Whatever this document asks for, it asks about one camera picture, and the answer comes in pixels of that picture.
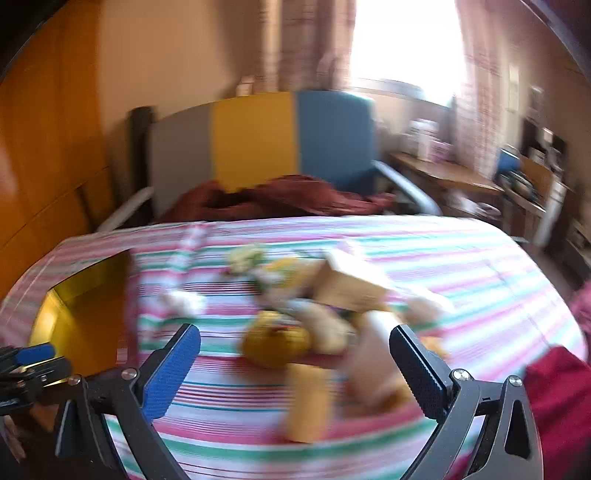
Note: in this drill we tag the black rolled mat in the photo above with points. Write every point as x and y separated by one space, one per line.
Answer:
141 147

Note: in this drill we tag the maroon jacket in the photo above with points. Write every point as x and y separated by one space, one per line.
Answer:
286 198

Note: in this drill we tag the white cloth ball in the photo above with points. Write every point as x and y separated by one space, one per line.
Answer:
182 302

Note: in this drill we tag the small pink box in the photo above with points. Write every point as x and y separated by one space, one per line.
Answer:
442 151

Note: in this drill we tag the pink patterned curtain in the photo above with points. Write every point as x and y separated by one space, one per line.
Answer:
304 41
480 92

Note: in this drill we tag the gold metal tray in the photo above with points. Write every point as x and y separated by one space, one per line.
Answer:
87 314

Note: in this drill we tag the person's red clothing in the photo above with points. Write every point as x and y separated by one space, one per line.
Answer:
558 401

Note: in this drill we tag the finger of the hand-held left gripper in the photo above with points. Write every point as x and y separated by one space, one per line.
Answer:
46 371
34 353

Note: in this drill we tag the white printed box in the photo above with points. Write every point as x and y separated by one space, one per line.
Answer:
422 138

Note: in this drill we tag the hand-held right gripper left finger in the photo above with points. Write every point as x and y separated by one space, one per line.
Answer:
171 369

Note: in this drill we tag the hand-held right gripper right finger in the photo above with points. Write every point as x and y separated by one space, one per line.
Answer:
415 369

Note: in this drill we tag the grey yellow blue chair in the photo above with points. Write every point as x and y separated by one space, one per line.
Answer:
254 138

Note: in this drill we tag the striped tablecloth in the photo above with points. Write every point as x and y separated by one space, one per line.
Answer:
461 286

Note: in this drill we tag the wooden desk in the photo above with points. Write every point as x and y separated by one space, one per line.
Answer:
443 173

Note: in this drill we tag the wooden wardrobe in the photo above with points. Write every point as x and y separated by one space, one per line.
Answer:
46 138

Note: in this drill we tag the tall cream box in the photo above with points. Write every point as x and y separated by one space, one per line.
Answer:
346 286

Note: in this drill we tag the yellow knitted sock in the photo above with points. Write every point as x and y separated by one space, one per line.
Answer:
272 341

